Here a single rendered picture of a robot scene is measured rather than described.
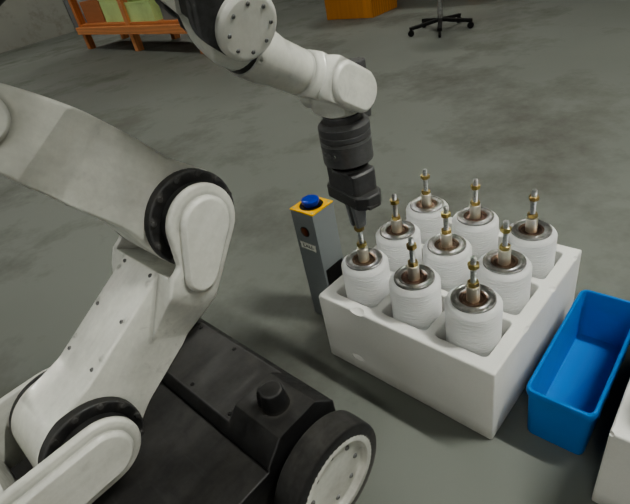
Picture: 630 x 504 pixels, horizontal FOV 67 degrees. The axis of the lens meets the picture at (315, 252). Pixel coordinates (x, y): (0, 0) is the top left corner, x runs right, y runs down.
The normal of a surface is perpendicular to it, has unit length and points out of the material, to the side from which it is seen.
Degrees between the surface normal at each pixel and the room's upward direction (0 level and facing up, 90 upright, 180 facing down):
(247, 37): 109
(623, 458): 90
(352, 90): 90
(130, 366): 90
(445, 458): 0
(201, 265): 90
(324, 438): 2
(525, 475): 0
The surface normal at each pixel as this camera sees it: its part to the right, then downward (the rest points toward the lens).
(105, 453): 0.73, 0.27
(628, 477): -0.63, 0.53
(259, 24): 0.61, 0.62
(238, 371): -0.18, -0.81
